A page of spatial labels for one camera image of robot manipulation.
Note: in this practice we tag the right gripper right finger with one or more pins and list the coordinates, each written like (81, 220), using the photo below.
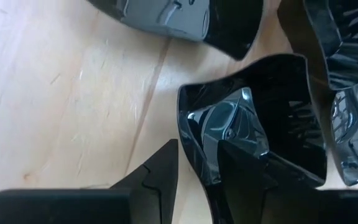
(259, 199)

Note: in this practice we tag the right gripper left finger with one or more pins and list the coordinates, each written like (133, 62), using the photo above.
(154, 193)

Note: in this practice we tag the black square mini plate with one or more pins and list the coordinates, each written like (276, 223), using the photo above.
(166, 18)
(228, 118)

